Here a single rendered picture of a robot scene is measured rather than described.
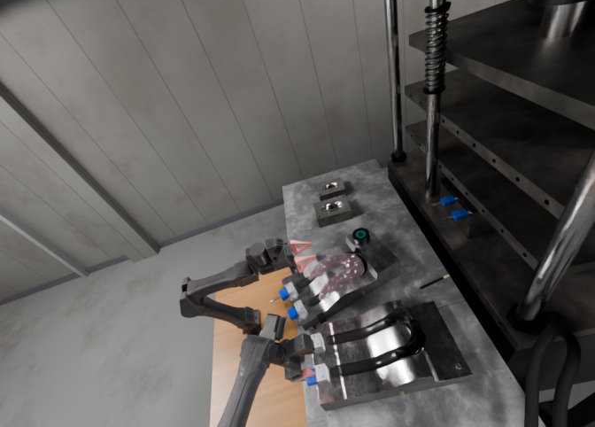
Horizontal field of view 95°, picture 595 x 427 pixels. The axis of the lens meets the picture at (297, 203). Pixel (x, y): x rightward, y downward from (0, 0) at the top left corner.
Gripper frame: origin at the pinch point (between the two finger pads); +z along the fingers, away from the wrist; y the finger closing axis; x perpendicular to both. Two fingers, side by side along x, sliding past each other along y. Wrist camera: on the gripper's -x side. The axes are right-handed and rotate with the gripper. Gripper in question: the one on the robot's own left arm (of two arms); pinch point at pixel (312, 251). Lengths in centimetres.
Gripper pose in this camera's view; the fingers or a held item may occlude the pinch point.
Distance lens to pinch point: 100.0
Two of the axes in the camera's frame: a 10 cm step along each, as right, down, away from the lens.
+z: 9.5, -3.2, -0.1
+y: -1.9, -6.1, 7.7
